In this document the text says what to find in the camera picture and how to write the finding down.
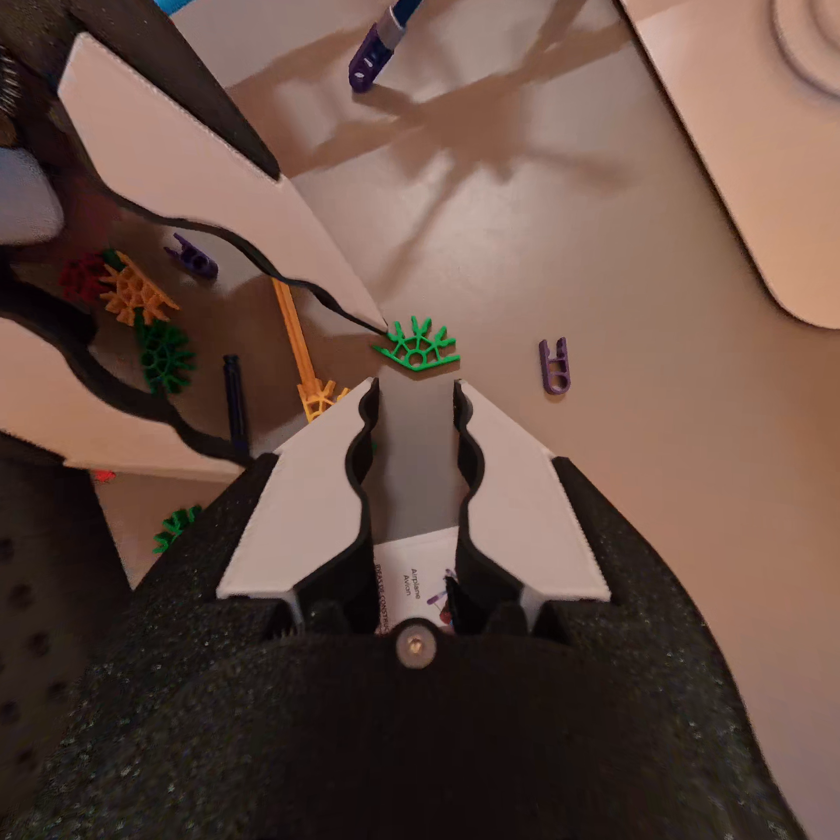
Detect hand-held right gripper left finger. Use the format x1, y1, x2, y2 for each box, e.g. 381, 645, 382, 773
217, 377, 382, 624

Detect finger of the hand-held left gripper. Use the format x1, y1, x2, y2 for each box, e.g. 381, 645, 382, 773
0, 266, 253, 479
58, 33, 389, 334

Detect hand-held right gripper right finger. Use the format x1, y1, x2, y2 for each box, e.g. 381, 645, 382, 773
453, 379, 611, 631

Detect yellow snowflake toy connector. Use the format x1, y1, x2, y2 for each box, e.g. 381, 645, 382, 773
297, 377, 352, 424

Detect yellow plastic rod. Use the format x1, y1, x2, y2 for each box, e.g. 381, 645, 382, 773
272, 276, 322, 388

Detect green half-round toy connector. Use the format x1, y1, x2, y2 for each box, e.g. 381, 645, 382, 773
152, 504, 203, 554
372, 316, 462, 373

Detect purple clip toy connector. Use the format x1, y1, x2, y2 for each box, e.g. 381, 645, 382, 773
163, 233, 219, 282
538, 336, 572, 396

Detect red toy connector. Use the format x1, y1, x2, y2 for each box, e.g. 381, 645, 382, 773
59, 255, 109, 303

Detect printed instruction sheet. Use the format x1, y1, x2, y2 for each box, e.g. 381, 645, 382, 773
373, 525, 460, 634

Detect dark green snowflake toy connector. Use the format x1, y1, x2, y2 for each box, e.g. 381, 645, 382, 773
134, 320, 196, 395

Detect orange snowflake toy connector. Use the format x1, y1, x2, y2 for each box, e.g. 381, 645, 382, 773
98, 252, 179, 327

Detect purple toy connector on rod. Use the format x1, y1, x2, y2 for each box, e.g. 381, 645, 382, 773
346, 23, 401, 93

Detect white embossed board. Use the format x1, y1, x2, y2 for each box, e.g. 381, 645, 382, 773
617, 0, 840, 330

